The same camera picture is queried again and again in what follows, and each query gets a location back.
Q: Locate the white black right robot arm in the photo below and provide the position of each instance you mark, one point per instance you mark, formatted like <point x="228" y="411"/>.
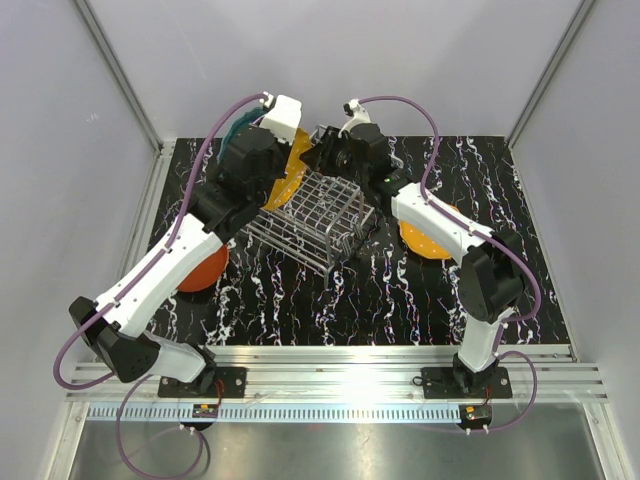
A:
<point x="490" y="282"/>

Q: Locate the orange dotted scalloped plate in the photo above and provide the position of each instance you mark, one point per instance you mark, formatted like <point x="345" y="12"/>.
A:
<point x="284" y="189"/>

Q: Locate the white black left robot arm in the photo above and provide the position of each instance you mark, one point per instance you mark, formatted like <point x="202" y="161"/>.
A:
<point x="237" y="187"/>

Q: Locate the orange round plastic plate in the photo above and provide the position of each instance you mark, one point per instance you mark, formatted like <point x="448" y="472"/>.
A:
<point x="207" y="273"/>

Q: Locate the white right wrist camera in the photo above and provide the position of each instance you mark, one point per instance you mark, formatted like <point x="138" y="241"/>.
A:
<point x="356" y="114"/>

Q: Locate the left small circuit board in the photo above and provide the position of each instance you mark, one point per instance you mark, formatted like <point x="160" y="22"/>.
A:
<point x="205" y="411"/>

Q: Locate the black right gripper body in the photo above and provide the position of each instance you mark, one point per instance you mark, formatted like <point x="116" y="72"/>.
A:
<point x="339" y="161"/>

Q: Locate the aluminium frame post right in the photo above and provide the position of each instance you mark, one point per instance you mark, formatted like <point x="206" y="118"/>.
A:
<point x="564" y="45"/>

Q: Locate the small circuit board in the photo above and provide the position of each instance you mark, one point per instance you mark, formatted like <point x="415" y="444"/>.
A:
<point x="205" y="411"/>
<point x="478" y="413"/>

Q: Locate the silver wire dish rack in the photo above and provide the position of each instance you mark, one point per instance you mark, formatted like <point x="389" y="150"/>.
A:
<point x="323" y="223"/>

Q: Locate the teal scalloped plate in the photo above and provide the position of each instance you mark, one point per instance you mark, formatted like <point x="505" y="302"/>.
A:
<point x="247" y="118"/>

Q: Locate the right small circuit board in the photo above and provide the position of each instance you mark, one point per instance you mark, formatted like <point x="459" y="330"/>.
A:
<point x="478" y="413"/>

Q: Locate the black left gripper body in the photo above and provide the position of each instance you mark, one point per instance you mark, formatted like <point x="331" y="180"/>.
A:
<point x="282" y="152"/>

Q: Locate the aluminium frame rail left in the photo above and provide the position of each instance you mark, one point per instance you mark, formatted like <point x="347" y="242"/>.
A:
<point x="89" y="18"/>

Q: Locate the aluminium front mounting rail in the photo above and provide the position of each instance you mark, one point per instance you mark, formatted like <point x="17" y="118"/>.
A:
<point x="363" y="385"/>

